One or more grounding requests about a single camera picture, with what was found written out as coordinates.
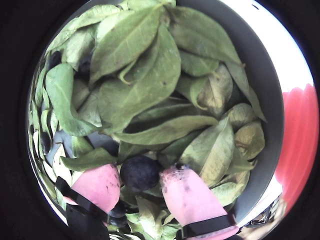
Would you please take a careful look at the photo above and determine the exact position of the pink-tipped gripper finger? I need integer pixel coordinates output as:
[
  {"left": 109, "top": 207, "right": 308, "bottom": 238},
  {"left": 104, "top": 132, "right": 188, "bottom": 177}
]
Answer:
[
  {"left": 159, "top": 164, "right": 239, "bottom": 240},
  {"left": 54, "top": 163, "right": 123, "bottom": 240}
]

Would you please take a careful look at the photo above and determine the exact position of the red collapsible cup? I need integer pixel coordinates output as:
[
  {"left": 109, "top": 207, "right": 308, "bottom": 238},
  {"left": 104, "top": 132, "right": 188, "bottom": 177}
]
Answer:
[{"left": 274, "top": 84, "right": 320, "bottom": 216}]

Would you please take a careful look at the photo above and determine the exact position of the grey round bowl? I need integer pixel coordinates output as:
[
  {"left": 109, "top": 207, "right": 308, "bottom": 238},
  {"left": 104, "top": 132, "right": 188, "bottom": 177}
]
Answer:
[{"left": 26, "top": 0, "right": 286, "bottom": 240}]

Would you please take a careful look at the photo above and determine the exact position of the large dark green leaf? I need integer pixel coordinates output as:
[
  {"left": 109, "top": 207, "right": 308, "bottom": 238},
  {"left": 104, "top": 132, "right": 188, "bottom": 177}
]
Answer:
[{"left": 44, "top": 63, "right": 101, "bottom": 137}]

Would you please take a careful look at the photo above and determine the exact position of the green leaf pile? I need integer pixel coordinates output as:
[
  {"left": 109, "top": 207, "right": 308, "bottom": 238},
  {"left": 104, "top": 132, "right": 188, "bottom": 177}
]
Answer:
[{"left": 28, "top": 0, "right": 267, "bottom": 240}]

